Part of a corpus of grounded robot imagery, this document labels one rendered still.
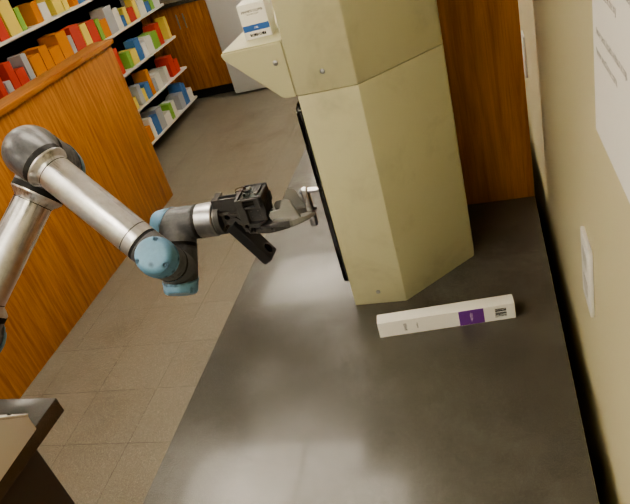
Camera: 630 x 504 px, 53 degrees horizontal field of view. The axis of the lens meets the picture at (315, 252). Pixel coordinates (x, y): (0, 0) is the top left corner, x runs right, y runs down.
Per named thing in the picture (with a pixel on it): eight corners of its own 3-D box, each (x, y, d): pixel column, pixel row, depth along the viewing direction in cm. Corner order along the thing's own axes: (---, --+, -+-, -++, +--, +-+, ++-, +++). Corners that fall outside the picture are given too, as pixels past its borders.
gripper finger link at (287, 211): (305, 199, 125) (262, 204, 128) (313, 225, 128) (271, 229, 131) (309, 192, 127) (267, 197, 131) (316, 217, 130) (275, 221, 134)
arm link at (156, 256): (4, 97, 127) (187, 243, 119) (32, 117, 138) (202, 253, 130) (-35, 141, 126) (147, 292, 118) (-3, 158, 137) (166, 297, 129)
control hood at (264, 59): (327, 44, 138) (315, -4, 133) (297, 97, 112) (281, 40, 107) (278, 54, 141) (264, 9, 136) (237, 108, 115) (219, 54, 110)
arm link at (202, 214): (201, 244, 136) (213, 224, 143) (221, 242, 135) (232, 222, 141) (189, 214, 132) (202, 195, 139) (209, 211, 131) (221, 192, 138)
